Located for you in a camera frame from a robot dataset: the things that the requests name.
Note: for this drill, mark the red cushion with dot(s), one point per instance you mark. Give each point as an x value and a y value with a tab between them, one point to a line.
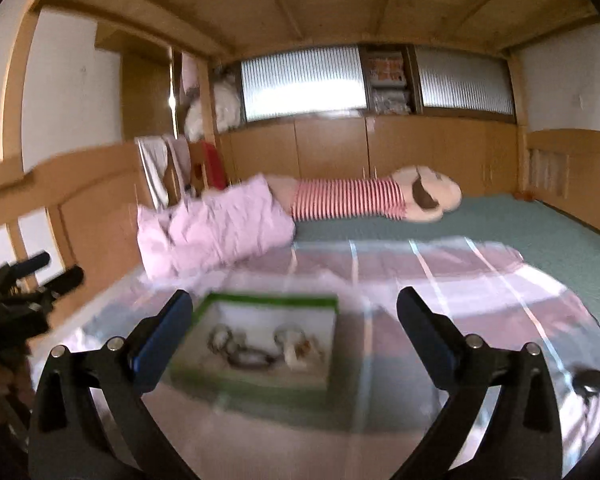
215	165

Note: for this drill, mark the plaid bed sheet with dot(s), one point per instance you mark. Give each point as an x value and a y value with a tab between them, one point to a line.
480	285

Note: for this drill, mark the pink towel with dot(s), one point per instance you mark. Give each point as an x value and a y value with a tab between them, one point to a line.
179	157

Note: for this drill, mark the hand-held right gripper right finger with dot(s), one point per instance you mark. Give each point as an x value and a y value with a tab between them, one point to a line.
425	335

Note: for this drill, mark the striped plush toy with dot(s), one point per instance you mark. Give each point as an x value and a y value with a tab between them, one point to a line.
350	200

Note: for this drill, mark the tall wooden wardrobe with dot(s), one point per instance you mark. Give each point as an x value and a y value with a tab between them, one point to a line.
145	95

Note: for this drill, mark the green mattress cover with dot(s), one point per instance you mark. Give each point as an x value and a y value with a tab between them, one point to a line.
530	220

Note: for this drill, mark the pink quilt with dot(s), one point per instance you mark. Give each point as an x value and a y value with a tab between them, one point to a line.
215	230

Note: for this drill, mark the white fluffy scrunchie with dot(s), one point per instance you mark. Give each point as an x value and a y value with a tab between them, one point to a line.
290	345

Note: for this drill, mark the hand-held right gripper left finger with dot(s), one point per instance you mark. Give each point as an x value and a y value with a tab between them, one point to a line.
162	335

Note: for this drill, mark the wooden headboard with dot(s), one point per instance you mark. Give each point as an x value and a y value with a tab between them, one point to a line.
95	210

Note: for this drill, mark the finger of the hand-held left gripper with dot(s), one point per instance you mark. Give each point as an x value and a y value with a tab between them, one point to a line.
30	265
65	281

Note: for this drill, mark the white box with green rim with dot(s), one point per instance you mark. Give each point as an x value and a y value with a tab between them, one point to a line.
260	317

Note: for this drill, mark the white plush bundle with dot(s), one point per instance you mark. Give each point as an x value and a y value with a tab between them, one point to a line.
225	105

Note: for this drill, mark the clear bangle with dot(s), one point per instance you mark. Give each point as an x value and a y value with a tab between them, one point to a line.
212	342

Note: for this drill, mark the small black object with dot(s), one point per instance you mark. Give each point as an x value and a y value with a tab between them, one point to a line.
590	382

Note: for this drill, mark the wide frosted glass panel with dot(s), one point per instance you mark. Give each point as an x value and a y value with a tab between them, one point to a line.
302	82

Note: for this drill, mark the white grey towel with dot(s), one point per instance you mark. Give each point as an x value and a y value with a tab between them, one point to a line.
152	170

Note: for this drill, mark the folded pink cloth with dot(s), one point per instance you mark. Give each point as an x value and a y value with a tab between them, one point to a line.
190	75

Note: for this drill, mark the narrow frosted glass panel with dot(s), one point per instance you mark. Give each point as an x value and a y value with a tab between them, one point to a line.
462	80

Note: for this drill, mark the wooden footboard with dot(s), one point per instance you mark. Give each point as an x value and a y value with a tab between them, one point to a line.
580	175

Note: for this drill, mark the wooden wall cabinet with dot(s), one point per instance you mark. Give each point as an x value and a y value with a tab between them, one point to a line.
330	150

